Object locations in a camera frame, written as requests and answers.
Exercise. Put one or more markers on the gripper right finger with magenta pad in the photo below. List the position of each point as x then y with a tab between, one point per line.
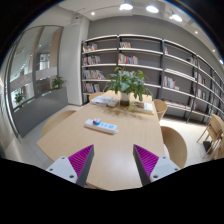
152	167

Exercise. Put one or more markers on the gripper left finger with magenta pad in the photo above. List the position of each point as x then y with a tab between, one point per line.
74	168

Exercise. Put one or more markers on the red and white charger plug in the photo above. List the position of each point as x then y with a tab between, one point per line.
96	121

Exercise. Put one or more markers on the wooden chair near right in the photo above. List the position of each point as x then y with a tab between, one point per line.
176	146

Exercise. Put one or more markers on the white power strip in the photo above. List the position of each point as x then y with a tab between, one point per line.
103	127

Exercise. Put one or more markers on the wooden chair far right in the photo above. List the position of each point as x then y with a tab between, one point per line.
161	108

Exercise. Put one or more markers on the yellow book stack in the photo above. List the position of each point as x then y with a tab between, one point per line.
141	107

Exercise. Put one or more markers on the white open book stack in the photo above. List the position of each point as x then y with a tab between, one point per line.
104	101

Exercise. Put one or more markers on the wooden side chair at right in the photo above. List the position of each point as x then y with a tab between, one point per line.
215	133

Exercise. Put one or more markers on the small potted plant by window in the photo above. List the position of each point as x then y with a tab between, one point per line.
57	82

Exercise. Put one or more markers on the green potted plant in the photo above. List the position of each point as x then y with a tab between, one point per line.
126	83

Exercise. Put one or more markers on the large grey bookshelf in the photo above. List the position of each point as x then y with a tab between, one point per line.
192	86

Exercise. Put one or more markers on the small potted plant lower left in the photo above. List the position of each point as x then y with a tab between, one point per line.
19	98

